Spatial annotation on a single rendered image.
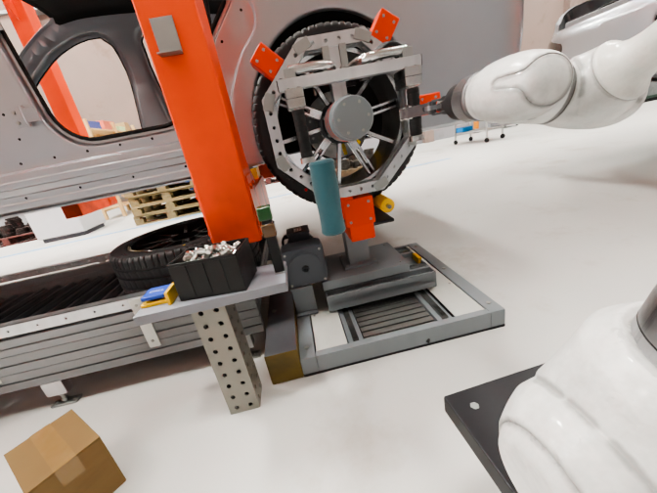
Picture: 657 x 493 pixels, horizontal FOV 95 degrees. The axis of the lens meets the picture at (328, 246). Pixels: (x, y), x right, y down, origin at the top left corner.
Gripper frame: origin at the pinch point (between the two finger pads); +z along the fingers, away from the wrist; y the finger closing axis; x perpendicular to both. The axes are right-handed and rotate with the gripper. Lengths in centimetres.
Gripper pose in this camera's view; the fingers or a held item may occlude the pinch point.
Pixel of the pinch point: (425, 110)
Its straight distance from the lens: 94.6
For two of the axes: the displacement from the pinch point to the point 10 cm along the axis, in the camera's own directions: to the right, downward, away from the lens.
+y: 9.7, -2.2, 0.7
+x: -1.8, -9.2, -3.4
